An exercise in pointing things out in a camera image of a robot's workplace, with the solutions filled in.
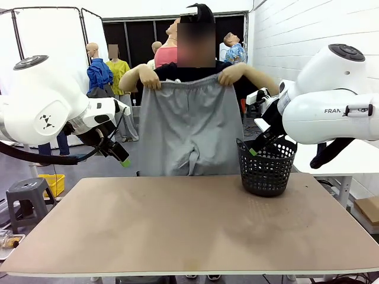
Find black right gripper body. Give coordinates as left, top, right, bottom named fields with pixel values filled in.
left=262, top=99, right=287, bottom=139

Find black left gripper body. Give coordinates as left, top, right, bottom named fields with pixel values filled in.
left=94, top=125, right=119, bottom=156

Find black perforated plastic basket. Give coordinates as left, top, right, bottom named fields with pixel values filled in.
left=236, top=137, right=298, bottom=198

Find grey training pants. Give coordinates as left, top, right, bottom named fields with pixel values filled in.
left=136, top=73, right=245, bottom=177

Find person's right forearm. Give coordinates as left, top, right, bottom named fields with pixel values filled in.
left=118, top=63, right=148, bottom=93

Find person's left forearm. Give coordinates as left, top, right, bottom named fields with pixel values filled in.
left=233, top=62, right=281, bottom=96

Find person's left hand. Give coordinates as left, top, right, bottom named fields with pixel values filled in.
left=217, top=66, right=238, bottom=88

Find person's right hand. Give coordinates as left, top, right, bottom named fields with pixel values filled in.
left=139, top=69, right=162, bottom=91

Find mannequin in blue jacket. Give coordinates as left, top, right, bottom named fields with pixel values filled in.
left=86, top=43, right=115, bottom=99

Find yellow plastic crate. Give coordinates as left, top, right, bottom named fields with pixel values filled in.
left=38, top=173, right=66, bottom=198

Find mannequin in yellow shirt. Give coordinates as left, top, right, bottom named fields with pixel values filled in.
left=105, top=44, right=140, bottom=143

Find white side table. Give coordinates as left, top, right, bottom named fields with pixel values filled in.
left=291, top=138, right=379, bottom=208

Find mannequin in floral shirt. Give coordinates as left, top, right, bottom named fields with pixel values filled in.
left=223, top=31, right=248, bottom=64

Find grey plastic stool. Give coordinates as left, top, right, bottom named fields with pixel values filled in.
left=5, top=177, right=56, bottom=234

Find bald mannequin in cream shirt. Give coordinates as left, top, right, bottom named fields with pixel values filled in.
left=146, top=41, right=163, bottom=71

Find mannequin in pink top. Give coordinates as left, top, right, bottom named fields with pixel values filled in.
left=153, top=17, right=182, bottom=69

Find person in black shirt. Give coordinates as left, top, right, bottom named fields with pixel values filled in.
left=102, top=11, right=249, bottom=103

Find flat cardboard box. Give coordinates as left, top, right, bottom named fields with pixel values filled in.
left=354, top=196, right=379, bottom=235

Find black cap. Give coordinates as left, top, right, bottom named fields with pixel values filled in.
left=180, top=2, right=216, bottom=25

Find white tray with snacks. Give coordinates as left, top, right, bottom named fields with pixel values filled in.
left=0, top=233, right=26, bottom=261

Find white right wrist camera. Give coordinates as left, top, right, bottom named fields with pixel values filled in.
left=246, top=88, right=279, bottom=105

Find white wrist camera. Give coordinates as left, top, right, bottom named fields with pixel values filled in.
left=246, top=88, right=279, bottom=105
left=117, top=100, right=131, bottom=117

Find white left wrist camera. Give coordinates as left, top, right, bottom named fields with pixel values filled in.
left=117, top=100, right=131, bottom=117

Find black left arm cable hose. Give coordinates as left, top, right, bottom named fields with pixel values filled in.
left=0, top=141, right=100, bottom=166

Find white backdrop panel black frame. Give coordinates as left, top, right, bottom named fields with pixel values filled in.
left=0, top=8, right=89, bottom=146
left=80, top=8, right=105, bottom=76

